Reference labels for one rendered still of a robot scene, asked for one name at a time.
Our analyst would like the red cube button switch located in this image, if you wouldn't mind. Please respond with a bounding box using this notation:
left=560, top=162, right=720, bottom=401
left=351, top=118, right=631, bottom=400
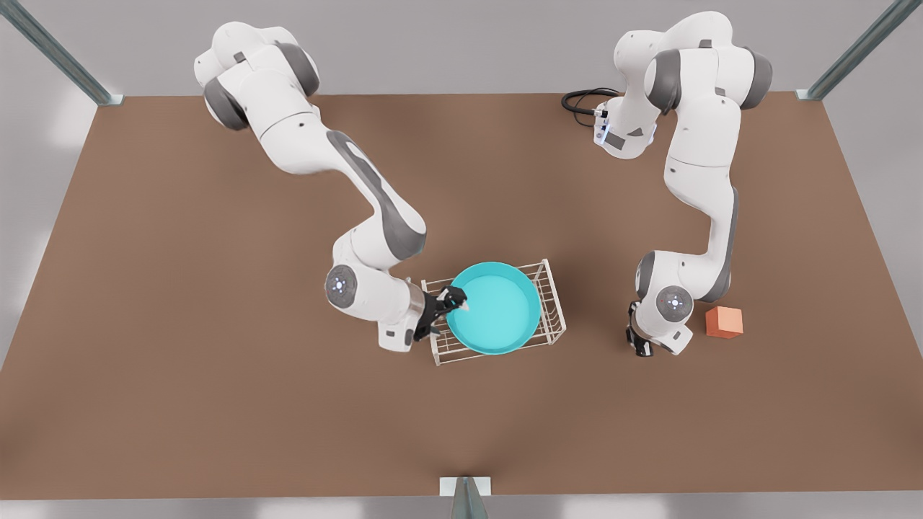
left=705, top=306, right=744, bottom=340

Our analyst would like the turquoise round plate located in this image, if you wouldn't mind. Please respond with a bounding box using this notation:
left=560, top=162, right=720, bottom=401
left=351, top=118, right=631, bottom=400
left=446, top=261, right=543, bottom=357

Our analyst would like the silver frame post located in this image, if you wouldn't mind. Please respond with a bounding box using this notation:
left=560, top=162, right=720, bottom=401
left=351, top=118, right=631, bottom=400
left=795, top=0, right=923, bottom=101
left=0, top=0, right=125, bottom=107
left=439, top=475, right=493, bottom=519

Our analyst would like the white wire rack shelf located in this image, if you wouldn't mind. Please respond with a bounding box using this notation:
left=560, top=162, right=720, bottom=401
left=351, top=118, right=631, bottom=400
left=420, top=259, right=568, bottom=367

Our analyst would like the black cable loop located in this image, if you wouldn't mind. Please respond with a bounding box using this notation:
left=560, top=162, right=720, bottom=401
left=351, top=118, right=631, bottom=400
left=561, top=87, right=624, bottom=129

